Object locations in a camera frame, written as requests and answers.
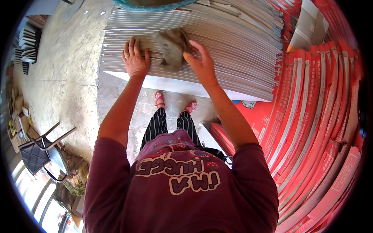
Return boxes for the person's body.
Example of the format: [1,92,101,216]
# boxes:
[82,129,280,233]

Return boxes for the dark metal chair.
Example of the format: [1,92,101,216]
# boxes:
[18,122,78,183]

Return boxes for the heap of brown cartons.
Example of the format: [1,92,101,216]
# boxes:
[5,65,40,154]

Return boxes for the stack of white tiles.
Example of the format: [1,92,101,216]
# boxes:
[100,0,284,102]

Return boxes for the stack of red tile boxes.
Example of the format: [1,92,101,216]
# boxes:
[210,0,365,233]

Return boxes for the rack of sample tiles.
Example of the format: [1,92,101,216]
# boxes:
[12,21,43,75]

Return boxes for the person's left hand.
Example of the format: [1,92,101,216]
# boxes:
[122,37,151,78]

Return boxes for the teal plastic basin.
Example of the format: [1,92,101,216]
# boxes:
[112,0,201,12]

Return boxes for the person's right hand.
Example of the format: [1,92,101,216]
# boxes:
[183,40,220,89]

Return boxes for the heap of wood scraps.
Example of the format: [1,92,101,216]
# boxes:
[58,147,90,197]

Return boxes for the grey cleaning cloth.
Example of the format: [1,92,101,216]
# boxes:
[153,28,192,72]

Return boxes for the open white carton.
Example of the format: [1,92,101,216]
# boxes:
[286,0,330,53]

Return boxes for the person's legs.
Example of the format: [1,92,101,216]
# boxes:
[140,91,202,150]

